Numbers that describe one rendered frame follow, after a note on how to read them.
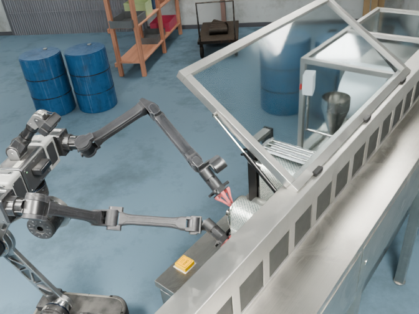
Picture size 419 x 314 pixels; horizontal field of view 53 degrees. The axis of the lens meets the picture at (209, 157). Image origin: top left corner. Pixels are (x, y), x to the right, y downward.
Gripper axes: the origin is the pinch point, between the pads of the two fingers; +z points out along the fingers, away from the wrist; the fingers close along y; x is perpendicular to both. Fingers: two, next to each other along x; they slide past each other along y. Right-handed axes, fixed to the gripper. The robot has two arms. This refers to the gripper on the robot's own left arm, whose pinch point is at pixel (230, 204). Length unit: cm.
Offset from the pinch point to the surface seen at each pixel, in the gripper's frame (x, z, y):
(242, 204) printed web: 8.1, 3.7, 1.4
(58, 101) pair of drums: -328, -252, -136
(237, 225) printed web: 2.0, 9.1, 6.1
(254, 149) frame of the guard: 55, -8, 22
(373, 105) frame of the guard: 59, 5, -44
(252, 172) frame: -4.3, -5.3, -26.6
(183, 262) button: -39.2, 7.8, 15.7
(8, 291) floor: -211, -55, 57
